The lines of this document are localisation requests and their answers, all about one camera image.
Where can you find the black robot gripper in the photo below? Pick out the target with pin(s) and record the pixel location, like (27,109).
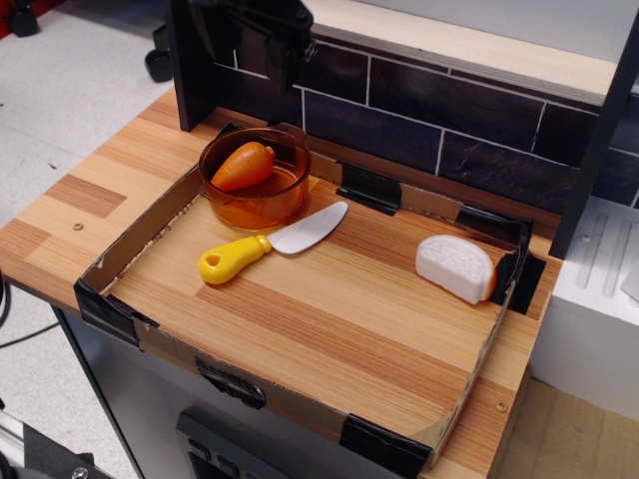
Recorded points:
(288,49)

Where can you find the orange plastic toy carrot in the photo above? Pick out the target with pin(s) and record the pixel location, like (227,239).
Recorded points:
(248,165)

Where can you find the transparent orange plastic pot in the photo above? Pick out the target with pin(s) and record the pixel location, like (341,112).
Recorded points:
(276,201)

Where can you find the taped cardboard fence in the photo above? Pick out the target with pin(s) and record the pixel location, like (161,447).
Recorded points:
(336,362)

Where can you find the black office chair caster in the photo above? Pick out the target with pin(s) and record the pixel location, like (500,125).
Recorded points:
(158,60)

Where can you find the dark brick pattern backsplash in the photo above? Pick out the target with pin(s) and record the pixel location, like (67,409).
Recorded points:
(422,122)

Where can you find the white toy cheese wedge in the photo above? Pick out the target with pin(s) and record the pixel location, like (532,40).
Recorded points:
(458,265)

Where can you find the light wooden shelf board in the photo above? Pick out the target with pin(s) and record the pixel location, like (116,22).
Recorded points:
(534,67)

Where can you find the black left shelf post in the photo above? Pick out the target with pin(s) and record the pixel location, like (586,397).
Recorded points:
(193,68)

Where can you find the black shelf post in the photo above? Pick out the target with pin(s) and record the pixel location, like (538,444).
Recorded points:
(611,111)
(193,68)

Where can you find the yellow handled toy knife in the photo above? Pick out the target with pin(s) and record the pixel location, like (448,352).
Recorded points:
(221,263)

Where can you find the black right shelf post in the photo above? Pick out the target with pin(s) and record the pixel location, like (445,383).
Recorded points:
(611,111)

